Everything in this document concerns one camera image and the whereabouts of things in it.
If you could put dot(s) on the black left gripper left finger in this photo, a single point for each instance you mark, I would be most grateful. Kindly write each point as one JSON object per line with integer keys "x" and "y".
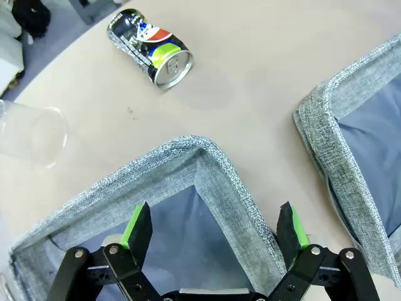
{"x": 141, "y": 232}

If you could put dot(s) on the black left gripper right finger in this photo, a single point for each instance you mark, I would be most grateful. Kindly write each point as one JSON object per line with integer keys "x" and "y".
{"x": 289, "y": 235}

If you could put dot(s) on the clear plastic cup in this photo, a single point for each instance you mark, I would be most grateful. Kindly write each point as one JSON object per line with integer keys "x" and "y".
{"x": 37, "y": 135}

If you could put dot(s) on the black Pepsi soda can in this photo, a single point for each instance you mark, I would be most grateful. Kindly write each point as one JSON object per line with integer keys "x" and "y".
{"x": 147, "y": 40}

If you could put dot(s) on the grey fabric basket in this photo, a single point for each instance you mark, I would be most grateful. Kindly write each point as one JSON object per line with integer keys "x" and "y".
{"x": 332, "y": 125}
{"x": 219, "y": 175}

